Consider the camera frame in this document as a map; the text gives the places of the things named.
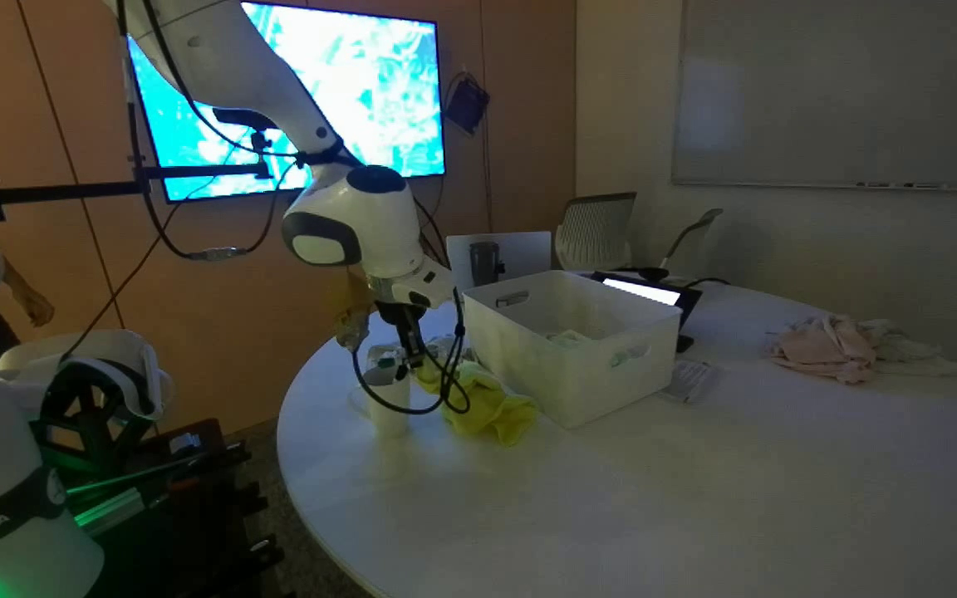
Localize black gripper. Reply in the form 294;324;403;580
367;294;435;374

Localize white plastic basket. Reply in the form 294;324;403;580
462;269;684;426

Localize bright yellow cloth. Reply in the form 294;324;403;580
414;361;539;447

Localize grey mesh office chair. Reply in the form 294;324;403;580
551;188;643;277

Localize pink cloth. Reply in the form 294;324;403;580
771;312;885;388

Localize pale white cloth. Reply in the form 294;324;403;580
866;316;957;377

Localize wall television screen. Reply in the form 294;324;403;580
124;0;452;209

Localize black wall device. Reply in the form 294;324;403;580
448;72;494;135

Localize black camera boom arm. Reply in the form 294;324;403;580
0;103;306;227

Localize wall whiteboard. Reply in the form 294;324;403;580
672;0;957;198

